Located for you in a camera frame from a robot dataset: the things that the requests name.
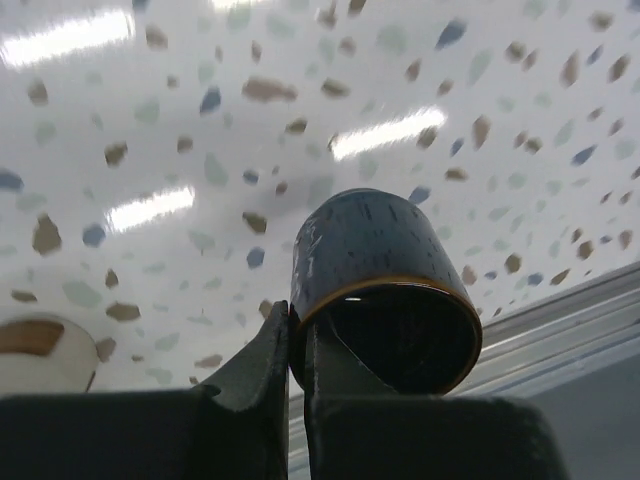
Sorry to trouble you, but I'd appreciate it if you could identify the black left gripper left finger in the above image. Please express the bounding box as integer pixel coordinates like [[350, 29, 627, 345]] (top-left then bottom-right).
[[1, 301, 289, 479]]

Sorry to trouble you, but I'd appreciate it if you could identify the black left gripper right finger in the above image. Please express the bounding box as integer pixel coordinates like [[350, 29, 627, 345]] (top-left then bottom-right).
[[304, 325, 569, 479]]

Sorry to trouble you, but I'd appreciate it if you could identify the black mug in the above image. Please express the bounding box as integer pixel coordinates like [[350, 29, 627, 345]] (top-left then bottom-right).
[[290, 188, 483, 395]]

